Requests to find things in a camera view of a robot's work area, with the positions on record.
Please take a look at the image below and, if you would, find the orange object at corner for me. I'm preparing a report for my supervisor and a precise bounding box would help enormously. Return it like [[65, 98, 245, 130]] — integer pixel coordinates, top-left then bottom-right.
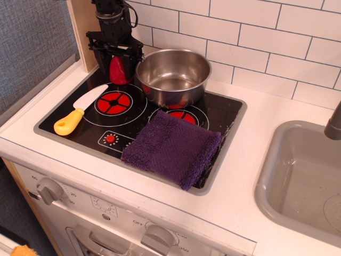
[[10, 245, 38, 256]]

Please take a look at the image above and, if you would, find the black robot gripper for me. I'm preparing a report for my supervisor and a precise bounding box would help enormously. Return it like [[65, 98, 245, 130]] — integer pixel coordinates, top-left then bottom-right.
[[86, 12, 143, 80]]

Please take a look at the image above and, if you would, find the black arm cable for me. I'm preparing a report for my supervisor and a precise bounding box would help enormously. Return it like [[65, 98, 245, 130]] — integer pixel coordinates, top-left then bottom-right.
[[124, 2, 139, 29]]

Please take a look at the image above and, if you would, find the grey oven knob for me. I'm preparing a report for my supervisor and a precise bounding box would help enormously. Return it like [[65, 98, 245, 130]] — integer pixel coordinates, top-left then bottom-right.
[[141, 225, 175, 255], [37, 178, 64, 205]]

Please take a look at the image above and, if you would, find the grey right oven knob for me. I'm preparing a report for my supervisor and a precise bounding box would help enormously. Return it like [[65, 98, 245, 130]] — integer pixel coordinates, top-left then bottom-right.
[[141, 225, 175, 255]]

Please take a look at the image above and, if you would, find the white toy oven front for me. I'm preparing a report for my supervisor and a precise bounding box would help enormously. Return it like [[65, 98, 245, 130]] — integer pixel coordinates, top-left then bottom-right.
[[13, 164, 256, 255]]

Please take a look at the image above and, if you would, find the grey left oven knob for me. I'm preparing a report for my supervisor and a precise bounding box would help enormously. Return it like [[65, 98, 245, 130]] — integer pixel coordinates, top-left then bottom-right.
[[37, 178, 64, 205]]

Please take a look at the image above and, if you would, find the wooden side post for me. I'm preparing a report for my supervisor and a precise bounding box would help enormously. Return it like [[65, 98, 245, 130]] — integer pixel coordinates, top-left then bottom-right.
[[66, 0, 100, 73]]

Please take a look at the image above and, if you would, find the black toy stovetop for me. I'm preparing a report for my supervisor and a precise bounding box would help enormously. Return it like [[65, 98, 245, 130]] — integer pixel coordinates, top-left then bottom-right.
[[34, 71, 247, 196]]

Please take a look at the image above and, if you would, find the red toy pepper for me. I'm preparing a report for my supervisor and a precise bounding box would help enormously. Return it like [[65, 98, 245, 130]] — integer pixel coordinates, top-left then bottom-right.
[[109, 56, 133, 85]]

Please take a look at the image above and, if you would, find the grey toy sink basin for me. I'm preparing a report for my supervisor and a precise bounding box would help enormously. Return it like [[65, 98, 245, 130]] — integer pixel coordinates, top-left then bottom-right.
[[255, 121, 340, 247]]

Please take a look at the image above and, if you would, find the purple folded towel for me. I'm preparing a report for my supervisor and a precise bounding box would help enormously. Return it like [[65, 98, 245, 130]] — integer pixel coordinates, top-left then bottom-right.
[[121, 110, 223, 190]]

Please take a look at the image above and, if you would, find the yellow handled toy knife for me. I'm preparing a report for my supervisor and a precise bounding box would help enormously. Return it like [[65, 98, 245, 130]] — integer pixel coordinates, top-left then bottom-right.
[[53, 84, 108, 136]]

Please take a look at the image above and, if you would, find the grey faucet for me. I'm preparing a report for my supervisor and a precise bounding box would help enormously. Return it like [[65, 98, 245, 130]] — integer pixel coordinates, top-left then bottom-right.
[[324, 102, 341, 140]]

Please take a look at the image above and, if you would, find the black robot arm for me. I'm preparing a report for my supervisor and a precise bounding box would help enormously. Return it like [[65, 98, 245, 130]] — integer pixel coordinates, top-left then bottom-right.
[[86, 1, 143, 85]]

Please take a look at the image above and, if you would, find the stainless steel pot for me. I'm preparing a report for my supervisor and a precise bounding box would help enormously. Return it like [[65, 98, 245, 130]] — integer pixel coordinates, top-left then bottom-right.
[[135, 49, 212, 109]]

